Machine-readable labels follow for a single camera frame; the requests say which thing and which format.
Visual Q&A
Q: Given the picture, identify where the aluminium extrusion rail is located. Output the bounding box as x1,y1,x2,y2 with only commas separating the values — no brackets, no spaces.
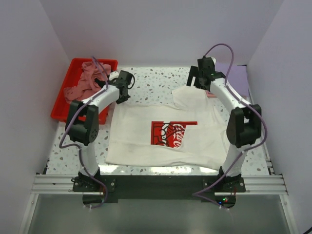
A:
31,165,287,195

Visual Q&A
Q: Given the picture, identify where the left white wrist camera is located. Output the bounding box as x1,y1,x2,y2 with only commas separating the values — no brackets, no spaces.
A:
109,71,119,80

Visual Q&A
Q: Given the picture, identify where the red plastic bin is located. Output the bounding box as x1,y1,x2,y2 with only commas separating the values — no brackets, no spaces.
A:
51,58,118,122

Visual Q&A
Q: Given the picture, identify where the folded purple t-shirt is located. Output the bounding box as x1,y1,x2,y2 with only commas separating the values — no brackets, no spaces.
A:
228,65,249,97

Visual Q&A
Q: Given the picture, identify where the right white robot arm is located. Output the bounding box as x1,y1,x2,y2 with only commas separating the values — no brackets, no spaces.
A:
187,57,262,192

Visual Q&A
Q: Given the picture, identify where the black garment in bin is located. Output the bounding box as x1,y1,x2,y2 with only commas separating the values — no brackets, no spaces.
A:
94,78,108,89

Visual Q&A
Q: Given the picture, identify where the white t-shirt red print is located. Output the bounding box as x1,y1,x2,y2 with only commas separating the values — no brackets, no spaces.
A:
106,86,230,170

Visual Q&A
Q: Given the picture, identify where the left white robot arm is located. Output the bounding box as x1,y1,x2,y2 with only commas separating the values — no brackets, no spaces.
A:
59,70,135,192

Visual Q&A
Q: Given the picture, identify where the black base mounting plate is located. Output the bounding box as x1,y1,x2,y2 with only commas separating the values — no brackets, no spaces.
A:
71,174,246,207

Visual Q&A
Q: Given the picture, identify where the pink crumpled t-shirt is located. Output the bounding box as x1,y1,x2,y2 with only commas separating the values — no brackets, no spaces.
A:
63,60,111,104

